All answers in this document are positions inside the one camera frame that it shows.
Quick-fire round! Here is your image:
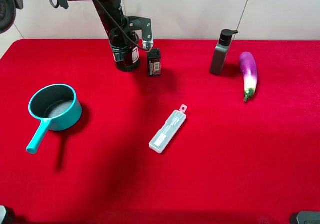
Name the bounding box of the teal saucepan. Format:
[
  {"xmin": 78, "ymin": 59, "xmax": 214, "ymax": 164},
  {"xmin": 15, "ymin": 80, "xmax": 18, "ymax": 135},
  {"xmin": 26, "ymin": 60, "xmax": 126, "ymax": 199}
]
[{"xmin": 26, "ymin": 83, "xmax": 83, "ymax": 155}]

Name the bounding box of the black mesh pen cup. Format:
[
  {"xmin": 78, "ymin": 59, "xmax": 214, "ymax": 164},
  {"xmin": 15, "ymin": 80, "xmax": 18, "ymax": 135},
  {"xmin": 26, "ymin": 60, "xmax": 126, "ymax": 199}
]
[{"xmin": 109, "ymin": 39, "xmax": 140, "ymax": 72}]

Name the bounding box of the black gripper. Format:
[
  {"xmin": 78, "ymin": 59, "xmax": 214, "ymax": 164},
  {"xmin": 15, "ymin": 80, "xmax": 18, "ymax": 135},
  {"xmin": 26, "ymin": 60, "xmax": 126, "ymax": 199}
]
[{"xmin": 108, "ymin": 15, "xmax": 135, "ymax": 68}]

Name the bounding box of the clear plastic blade case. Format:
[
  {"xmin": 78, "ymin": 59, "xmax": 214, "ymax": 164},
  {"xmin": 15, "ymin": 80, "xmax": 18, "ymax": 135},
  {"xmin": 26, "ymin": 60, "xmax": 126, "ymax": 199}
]
[{"xmin": 149, "ymin": 104, "xmax": 188, "ymax": 154}]

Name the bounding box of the black base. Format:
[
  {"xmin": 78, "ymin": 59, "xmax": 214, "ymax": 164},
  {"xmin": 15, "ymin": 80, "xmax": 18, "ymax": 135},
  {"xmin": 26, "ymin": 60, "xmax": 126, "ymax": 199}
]
[
  {"xmin": 0, "ymin": 205, "xmax": 15, "ymax": 224},
  {"xmin": 289, "ymin": 211, "xmax": 320, "ymax": 224}
]

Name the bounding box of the small black box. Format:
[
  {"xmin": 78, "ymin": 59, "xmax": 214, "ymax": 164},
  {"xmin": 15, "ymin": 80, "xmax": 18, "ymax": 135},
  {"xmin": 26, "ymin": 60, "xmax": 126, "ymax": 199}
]
[{"xmin": 147, "ymin": 48, "xmax": 162, "ymax": 77}]

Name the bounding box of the red tablecloth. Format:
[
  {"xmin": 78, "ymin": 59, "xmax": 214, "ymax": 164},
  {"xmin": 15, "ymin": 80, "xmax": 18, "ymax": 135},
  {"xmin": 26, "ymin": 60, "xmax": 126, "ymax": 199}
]
[{"xmin": 0, "ymin": 40, "xmax": 320, "ymax": 224}]

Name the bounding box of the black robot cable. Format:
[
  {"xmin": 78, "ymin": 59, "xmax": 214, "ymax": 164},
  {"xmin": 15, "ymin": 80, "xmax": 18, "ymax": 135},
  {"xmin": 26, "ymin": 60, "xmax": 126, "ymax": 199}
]
[{"xmin": 46, "ymin": 0, "xmax": 153, "ymax": 52}]

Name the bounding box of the black base bottom left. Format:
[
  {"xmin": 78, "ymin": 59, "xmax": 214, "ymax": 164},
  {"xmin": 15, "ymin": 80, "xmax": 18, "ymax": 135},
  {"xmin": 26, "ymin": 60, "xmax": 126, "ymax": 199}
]
[{"xmin": 0, "ymin": 205, "xmax": 15, "ymax": 224}]

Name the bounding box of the black base bottom right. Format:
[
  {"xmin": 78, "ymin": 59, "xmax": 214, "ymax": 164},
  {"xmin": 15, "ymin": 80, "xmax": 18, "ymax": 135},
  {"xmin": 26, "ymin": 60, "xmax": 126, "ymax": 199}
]
[{"xmin": 289, "ymin": 211, "xmax": 320, "ymax": 224}]

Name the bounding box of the purple toy eggplant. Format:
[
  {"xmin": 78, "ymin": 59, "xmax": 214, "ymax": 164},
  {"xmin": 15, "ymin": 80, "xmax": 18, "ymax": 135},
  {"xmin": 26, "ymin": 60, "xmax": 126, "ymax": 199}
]
[{"xmin": 239, "ymin": 52, "xmax": 258, "ymax": 103}]

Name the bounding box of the dark grey pump bottle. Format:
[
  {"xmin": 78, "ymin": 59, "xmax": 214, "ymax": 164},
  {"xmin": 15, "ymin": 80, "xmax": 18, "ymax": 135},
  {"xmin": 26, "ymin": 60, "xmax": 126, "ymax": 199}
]
[{"xmin": 209, "ymin": 29, "xmax": 239, "ymax": 76}]

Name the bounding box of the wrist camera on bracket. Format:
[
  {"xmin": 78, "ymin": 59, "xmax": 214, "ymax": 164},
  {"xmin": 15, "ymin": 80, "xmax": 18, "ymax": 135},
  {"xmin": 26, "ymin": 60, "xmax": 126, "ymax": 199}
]
[{"xmin": 128, "ymin": 16, "xmax": 154, "ymax": 52}]

